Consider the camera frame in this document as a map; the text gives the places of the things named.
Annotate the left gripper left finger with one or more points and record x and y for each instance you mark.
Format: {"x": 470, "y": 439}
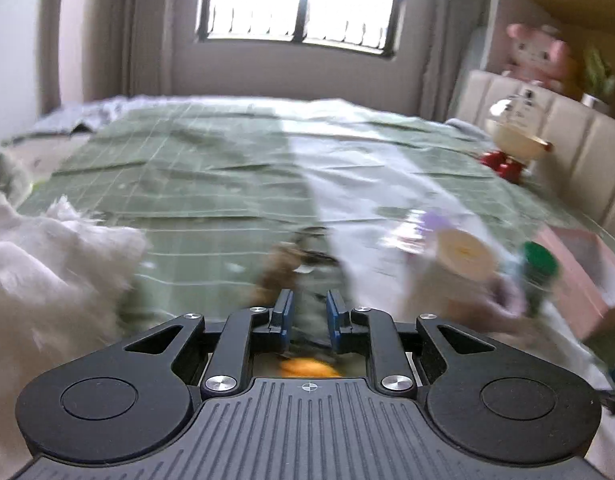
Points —
{"x": 235, "y": 343}

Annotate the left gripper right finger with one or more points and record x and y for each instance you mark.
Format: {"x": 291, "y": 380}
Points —
{"x": 372, "y": 334}

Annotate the orange fabric flower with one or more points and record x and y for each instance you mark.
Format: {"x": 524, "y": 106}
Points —
{"x": 308, "y": 368}

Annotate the brown furry toy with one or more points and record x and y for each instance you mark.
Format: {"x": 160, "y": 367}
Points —
{"x": 305, "y": 265}

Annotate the clear jar cream lid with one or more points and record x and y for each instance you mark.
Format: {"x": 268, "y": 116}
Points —
{"x": 453, "y": 275}

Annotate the pink purple plastic package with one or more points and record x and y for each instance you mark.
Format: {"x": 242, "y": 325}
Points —
{"x": 413, "y": 232}

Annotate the green lid jar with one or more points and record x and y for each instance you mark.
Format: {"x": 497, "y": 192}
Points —
{"x": 537, "y": 268}

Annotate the white fringed blanket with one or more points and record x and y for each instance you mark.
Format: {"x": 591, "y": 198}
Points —
{"x": 62, "y": 277}

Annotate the pink cardboard box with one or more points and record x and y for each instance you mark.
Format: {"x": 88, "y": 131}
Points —
{"x": 584, "y": 292}

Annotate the cream round toy red feet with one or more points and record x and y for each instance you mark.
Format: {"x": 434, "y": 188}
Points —
{"x": 513, "y": 124}

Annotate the beige padded headboard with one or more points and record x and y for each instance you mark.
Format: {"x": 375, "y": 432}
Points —
{"x": 581, "y": 168}

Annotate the pink plush toy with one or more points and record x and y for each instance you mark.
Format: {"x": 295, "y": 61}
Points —
{"x": 539, "y": 56}

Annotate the green potted plant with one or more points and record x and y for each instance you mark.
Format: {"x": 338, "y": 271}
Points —
{"x": 598, "y": 81}

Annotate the grey curtain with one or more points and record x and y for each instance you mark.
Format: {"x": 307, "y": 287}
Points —
{"x": 452, "y": 24}

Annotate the window with black frame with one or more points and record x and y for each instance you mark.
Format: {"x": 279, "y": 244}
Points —
{"x": 366, "y": 26}

